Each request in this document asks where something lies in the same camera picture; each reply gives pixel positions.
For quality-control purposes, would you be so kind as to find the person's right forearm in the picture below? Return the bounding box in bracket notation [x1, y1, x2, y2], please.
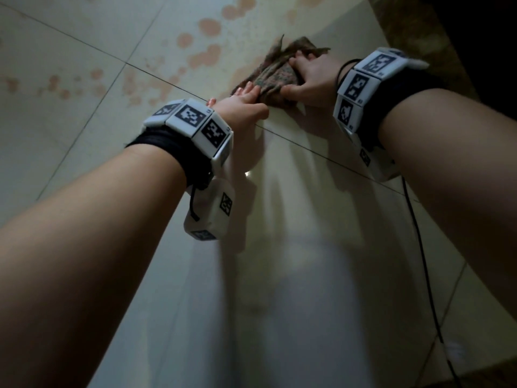
[378, 89, 517, 320]

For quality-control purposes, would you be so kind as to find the person's left forearm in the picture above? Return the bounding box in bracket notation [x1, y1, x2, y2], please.
[0, 144, 188, 388]

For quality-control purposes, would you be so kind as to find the white marker wristband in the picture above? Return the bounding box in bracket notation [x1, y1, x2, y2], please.
[333, 47, 430, 134]
[142, 98, 235, 168]

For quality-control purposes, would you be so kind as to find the brown patterned cleaning cloth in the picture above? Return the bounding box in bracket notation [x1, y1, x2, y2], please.
[230, 34, 331, 108]

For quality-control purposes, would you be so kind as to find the black hair tie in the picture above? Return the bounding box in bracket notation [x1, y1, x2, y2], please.
[336, 58, 363, 88]

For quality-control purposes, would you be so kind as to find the black wrist strap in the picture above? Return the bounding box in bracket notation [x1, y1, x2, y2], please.
[355, 68, 447, 152]
[125, 126, 215, 191]

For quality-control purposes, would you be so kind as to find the black cable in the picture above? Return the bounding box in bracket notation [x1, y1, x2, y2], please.
[401, 175, 462, 388]

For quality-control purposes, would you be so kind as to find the person's left hand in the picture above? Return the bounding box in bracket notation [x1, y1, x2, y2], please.
[207, 81, 270, 136]

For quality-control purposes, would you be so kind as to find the person's right hand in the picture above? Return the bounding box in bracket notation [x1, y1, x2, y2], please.
[280, 50, 357, 109]

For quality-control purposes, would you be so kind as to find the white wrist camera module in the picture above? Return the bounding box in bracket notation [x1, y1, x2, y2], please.
[183, 177, 236, 242]
[343, 127, 401, 183]

